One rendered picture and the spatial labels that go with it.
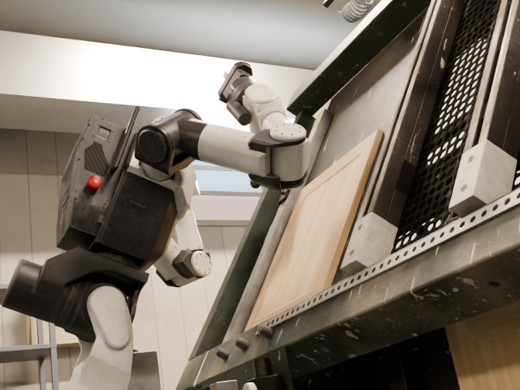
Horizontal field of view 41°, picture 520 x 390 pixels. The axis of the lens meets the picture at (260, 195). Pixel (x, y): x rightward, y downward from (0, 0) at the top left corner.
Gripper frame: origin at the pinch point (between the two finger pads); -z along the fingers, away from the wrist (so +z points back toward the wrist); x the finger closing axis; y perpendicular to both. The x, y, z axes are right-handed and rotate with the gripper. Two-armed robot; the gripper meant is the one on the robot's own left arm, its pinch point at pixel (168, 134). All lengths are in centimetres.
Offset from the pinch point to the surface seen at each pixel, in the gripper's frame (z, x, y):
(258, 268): 49, 10, -21
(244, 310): 61, 4, -18
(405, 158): 64, 71, 14
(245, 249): 28.2, -1.5, -38.4
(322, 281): 78, 40, 6
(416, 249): 97, 70, 35
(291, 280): 66, 26, -7
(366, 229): 81, 59, 23
